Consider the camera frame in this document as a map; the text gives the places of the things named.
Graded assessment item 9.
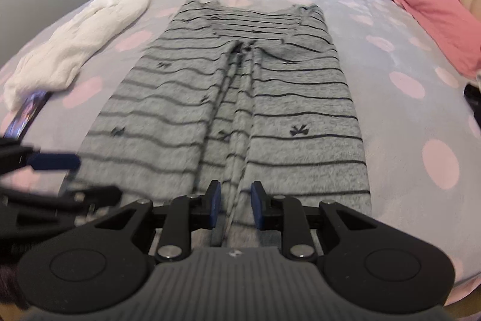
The stack of folded clothes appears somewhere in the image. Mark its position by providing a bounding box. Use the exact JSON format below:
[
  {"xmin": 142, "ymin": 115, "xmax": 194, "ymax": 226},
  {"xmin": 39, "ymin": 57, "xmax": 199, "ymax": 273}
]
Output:
[{"xmin": 463, "ymin": 71, "xmax": 481, "ymax": 107}]

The grey striped bow-print shirt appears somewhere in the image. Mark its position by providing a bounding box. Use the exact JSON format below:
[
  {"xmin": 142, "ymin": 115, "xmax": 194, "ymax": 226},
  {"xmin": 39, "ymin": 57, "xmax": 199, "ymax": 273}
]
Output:
[{"xmin": 66, "ymin": 0, "xmax": 372, "ymax": 258}]

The pink garment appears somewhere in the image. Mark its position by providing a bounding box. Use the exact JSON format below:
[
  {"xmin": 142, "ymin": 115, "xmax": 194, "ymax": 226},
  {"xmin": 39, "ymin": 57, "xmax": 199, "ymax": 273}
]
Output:
[{"xmin": 379, "ymin": 0, "xmax": 481, "ymax": 79}]

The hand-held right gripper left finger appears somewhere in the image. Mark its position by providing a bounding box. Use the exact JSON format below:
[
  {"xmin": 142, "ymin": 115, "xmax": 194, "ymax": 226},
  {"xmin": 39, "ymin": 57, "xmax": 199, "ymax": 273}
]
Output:
[{"xmin": 94, "ymin": 180, "xmax": 221, "ymax": 263}]

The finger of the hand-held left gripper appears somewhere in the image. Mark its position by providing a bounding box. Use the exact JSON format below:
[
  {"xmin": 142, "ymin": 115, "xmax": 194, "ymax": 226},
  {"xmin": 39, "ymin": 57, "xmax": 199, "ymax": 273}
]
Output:
[
  {"xmin": 0, "ymin": 138, "xmax": 81, "ymax": 175},
  {"xmin": 0, "ymin": 186, "xmax": 123, "ymax": 209}
]

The white textured cloth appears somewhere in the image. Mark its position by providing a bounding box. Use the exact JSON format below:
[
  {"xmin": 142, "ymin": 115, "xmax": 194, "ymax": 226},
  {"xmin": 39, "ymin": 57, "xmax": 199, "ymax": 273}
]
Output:
[{"xmin": 3, "ymin": 0, "xmax": 153, "ymax": 109}]

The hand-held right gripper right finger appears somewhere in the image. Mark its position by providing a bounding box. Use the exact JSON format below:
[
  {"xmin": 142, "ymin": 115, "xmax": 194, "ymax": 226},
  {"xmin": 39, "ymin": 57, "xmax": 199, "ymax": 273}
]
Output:
[{"xmin": 251, "ymin": 181, "xmax": 378, "ymax": 262}]

